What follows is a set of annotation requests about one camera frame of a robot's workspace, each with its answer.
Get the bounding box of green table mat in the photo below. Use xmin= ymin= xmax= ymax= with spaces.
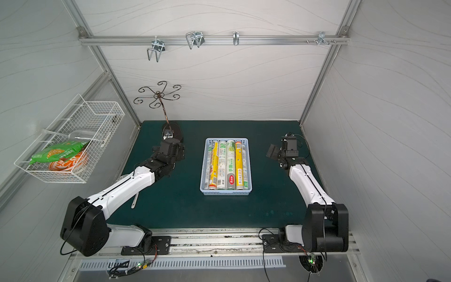
xmin=109 ymin=121 xmax=314 ymax=230

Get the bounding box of brown metal hook stand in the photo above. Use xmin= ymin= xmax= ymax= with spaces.
xmin=133 ymin=80 xmax=184 ymax=143

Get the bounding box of metal fork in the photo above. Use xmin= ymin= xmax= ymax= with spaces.
xmin=131 ymin=193 xmax=139 ymax=209

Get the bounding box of double metal hook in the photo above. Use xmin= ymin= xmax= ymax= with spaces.
xmin=147 ymin=36 xmax=166 ymax=62
xmin=185 ymin=31 xmax=205 ymax=49

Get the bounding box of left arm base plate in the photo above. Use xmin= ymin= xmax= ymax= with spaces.
xmin=121 ymin=236 xmax=171 ymax=256

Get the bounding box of orange snack bag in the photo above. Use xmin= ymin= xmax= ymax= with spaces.
xmin=48 ymin=152 xmax=88 ymax=172

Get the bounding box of white wire wall basket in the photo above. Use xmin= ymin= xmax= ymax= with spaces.
xmin=14 ymin=95 xmax=125 ymax=183

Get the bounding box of light blue plastic basket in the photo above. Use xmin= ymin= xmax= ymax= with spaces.
xmin=200 ymin=137 xmax=252 ymax=196

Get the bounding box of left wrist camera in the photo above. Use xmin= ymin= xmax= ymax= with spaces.
xmin=162 ymin=129 xmax=178 ymax=142

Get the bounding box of right base cable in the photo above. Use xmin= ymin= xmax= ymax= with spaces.
xmin=258 ymin=228 xmax=274 ymax=282

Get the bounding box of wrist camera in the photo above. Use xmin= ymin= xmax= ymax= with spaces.
xmin=162 ymin=129 xmax=178 ymax=142
xmin=281 ymin=132 xmax=298 ymax=151

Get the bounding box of double metal hook left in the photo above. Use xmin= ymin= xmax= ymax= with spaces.
xmin=147 ymin=36 xmax=166 ymax=62

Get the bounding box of double metal hook middle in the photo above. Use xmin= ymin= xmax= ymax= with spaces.
xmin=185 ymin=31 xmax=205 ymax=49

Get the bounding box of aluminium top rail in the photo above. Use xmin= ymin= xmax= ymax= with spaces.
xmin=79 ymin=34 xmax=350 ymax=47

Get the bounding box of metal hook right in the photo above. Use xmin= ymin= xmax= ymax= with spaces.
xmin=305 ymin=32 xmax=337 ymax=46

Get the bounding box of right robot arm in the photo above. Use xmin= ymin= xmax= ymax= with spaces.
xmin=267 ymin=145 xmax=349 ymax=253

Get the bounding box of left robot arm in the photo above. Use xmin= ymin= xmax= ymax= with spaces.
xmin=60 ymin=139 xmax=184 ymax=257

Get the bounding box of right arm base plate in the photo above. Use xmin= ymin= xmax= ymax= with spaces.
xmin=259 ymin=234 xmax=309 ymax=255

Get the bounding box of single metal hook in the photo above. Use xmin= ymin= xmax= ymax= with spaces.
xmin=233 ymin=31 xmax=240 ymax=46

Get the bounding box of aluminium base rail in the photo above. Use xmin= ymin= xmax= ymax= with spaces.
xmin=70 ymin=227 xmax=361 ymax=260

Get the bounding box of green snack bag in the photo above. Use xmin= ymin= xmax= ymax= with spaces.
xmin=29 ymin=141 xmax=89 ymax=165

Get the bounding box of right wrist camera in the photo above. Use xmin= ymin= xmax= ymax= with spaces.
xmin=281 ymin=132 xmax=298 ymax=151

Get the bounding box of yellow wrap roll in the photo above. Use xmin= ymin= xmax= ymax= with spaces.
xmin=209 ymin=141 xmax=219 ymax=190
xmin=235 ymin=141 xmax=244 ymax=190

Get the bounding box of left base cable bundle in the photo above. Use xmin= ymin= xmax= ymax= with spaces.
xmin=107 ymin=243 xmax=159 ymax=279

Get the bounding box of white vented cable duct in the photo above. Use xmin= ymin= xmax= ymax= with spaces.
xmin=79 ymin=256 xmax=286 ymax=271

